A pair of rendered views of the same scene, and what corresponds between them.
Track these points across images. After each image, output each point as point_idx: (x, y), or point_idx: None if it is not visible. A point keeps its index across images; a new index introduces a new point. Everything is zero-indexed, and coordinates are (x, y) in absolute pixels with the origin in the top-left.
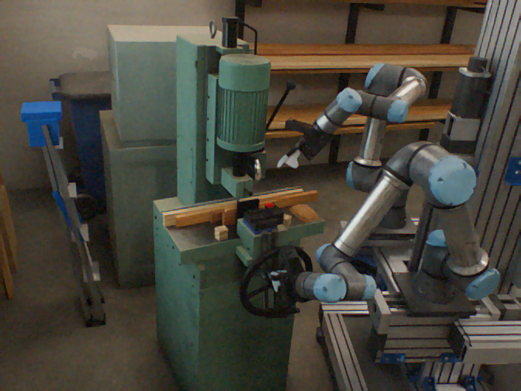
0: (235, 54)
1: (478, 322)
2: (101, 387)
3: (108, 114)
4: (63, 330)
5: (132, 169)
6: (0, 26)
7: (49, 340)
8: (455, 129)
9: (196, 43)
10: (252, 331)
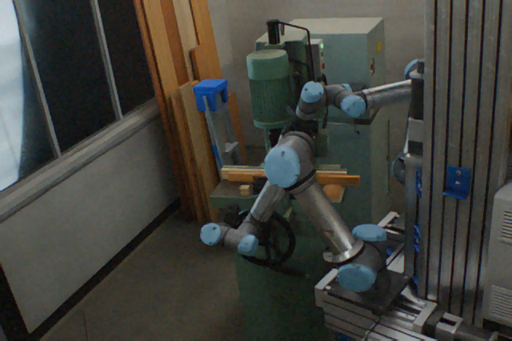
0: (269, 50)
1: (399, 327)
2: (214, 296)
3: None
4: (223, 253)
5: None
6: (269, 18)
7: (211, 255)
8: (408, 129)
9: (256, 41)
10: (282, 283)
